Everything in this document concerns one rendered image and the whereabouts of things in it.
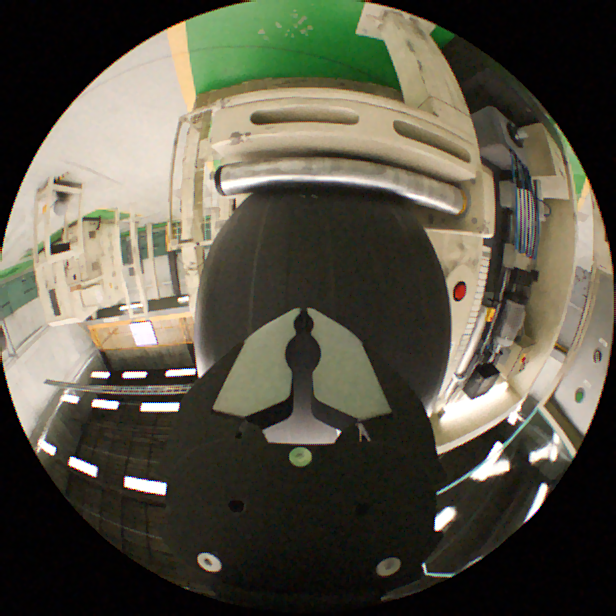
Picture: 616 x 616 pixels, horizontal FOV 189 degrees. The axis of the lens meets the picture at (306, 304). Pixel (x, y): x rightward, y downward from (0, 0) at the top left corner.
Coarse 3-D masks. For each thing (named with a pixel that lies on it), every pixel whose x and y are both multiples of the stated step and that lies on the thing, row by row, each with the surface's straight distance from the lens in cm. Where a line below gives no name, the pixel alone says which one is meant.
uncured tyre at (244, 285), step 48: (288, 192) 24; (336, 192) 25; (240, 240) 18; (288, 240) 16; (336, 240) 16; (384, 240) 18; (240, 288) 15; (288, 288) 14; (336, 288) 14; (384, 288) 15; (432, 288) 18; (240, 336) 14; (384, 336) 15; (432, 336) 17; (432, 384) 19; (288, 432) 18; (336, 432) 18
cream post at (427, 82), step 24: (384, 24) 99; (408, 24) 93; (408, 48) 72; (432, 48) 80; (408, 72) 67; (432, 72) 63; (408, 96) 63; (432, 96) 53; (456, 96) 62; (456, 120) 53; (480, 168) 52; (432, 240) 42; (456, 240) 41; (480, 240) 47; (456, 264) 41; (480, 264) 48; (456, 312) 46; (456, 336) 50
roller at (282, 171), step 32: (256, 160) 25; (288, 160) 24; (320, 160) 24; (352, 160) 25; (224, 192) 26; (256, 192) 25; (352, 192) 25; (384, 192) 25; (416, 192) 26; (448, 192) 30
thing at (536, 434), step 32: (544, 416) 68; (512, 448) 76; (544, 448) 71; (480, 480) 89; (512, 480) 80; (544, 480) 76; (448, 512) 110; (480, 512) 95; (512, 512) 86; (448, 544) 118; (480, 544) 103; (448, 576) 129
